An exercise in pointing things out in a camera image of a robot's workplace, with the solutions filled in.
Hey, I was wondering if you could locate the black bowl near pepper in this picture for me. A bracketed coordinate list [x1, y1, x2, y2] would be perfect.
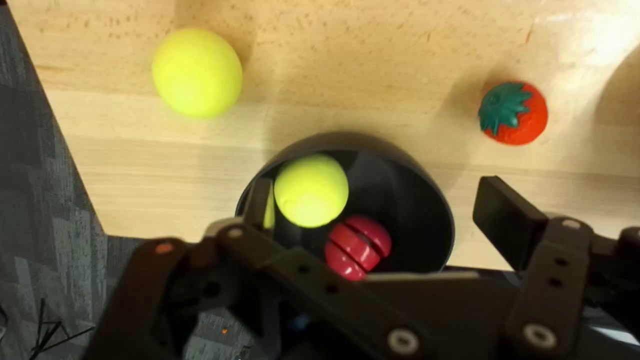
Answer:
[256, 133, 454, 272]

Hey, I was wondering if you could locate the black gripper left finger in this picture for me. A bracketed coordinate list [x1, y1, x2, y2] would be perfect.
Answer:
[82, 218, 441, 360]

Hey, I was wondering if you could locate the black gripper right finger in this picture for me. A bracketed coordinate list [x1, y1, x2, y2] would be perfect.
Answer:
[472, 177, 640, 360]

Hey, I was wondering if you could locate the red toy radish with leaves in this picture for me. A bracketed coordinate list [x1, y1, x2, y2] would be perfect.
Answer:
[324, 215, 391, 283]

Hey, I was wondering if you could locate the yellow toy lemon ball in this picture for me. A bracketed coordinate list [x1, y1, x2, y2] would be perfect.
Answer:
[151, 29, 243, 119]

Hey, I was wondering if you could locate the yellow green toy ball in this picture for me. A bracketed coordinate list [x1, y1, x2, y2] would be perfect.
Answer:
[273, 155, 350, 228]

